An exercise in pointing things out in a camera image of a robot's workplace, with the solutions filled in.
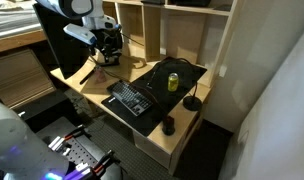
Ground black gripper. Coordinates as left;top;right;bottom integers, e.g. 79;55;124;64
92;28;117;56

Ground yellow soda can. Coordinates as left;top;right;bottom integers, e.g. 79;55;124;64
167;72;180;93

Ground black headphones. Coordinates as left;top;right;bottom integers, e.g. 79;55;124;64
113;30;124;59

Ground black computer monitor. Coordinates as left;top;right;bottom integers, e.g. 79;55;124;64
33;3;94;80

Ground black mechanical keyboard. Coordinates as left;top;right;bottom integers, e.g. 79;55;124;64
106;79;154;117

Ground flat black object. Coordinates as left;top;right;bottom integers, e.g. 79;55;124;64
173;0;212;8
140;0;166;6

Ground black desk mat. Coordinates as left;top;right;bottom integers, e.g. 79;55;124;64
101;56;208;138

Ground light wooden shelf hutch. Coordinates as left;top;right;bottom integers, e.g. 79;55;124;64
101;0;240;89

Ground black low cabinet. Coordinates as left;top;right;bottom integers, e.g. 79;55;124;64
11;89;84;134

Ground wooden slatted drawer panel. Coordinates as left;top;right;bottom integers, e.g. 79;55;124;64
0;48;57;110

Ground red black bar clamp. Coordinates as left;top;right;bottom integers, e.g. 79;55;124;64
63;149;122;180
47;124;89;152

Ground grey bed mattress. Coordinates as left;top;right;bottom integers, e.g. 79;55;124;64
0;0;43;41

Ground black gooseneck desk lamp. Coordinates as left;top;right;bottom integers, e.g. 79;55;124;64
145;57;204;112

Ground perforated robot mounting table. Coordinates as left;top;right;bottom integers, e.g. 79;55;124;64
35;115;124;180

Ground light wooden desk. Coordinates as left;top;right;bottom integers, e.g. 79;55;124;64
50;53;213;176

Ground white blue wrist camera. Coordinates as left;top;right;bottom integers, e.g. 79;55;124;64
63;22;98;47

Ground wooden bed frame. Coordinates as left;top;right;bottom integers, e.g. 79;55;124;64
0;29;48;56

